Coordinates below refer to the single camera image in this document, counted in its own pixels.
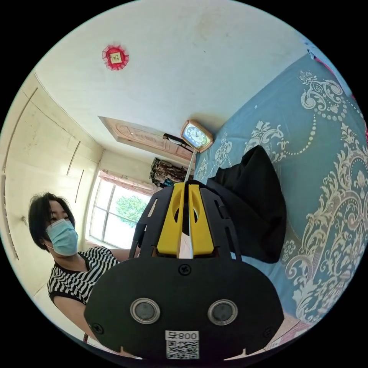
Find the pink patterned curtain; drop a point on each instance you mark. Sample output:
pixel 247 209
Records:
pixel 126 180

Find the window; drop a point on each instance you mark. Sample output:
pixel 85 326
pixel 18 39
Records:
pixel 115 212

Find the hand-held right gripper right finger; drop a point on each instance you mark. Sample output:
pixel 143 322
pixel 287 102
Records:
pixel 202 233

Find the dark patterned hanging cloth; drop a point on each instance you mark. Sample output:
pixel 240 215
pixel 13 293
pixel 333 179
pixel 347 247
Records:
pixel 166 172

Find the wall clock with copper frame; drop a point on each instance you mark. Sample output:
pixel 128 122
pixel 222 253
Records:
pixel 196 135

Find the black jacket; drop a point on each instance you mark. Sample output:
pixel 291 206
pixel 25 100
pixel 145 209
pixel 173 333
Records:
pixel 253 201

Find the wooden door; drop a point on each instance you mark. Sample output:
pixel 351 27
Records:
pixel 138 134

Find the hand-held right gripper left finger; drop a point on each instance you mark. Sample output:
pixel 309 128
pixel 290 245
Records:
pixel 169 230

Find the red round wall ornament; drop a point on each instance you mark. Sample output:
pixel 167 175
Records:
pixel 115 57

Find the bed with blue ornamented sheet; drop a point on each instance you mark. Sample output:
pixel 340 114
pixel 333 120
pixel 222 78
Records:
pixel 287 115

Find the person's body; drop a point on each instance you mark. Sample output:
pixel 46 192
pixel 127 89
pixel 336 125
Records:
pixel 72 276

